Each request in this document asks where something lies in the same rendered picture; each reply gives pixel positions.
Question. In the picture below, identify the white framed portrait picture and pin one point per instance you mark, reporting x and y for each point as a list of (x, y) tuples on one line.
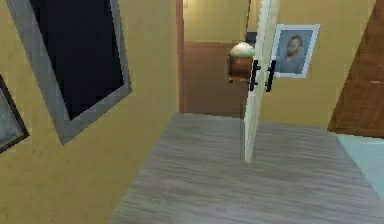
[(294, 50)]

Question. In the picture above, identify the brown wooden cabinet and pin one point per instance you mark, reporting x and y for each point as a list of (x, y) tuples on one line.
[(210, 78)]

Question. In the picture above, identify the cream room door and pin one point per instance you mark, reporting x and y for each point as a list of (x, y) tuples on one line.
[(258, 100)]

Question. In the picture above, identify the brown pot with pale top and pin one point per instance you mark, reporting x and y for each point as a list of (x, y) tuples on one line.
[(240, 63)]

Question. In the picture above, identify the brown room door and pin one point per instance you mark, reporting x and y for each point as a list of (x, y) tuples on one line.
[(365, 83)]

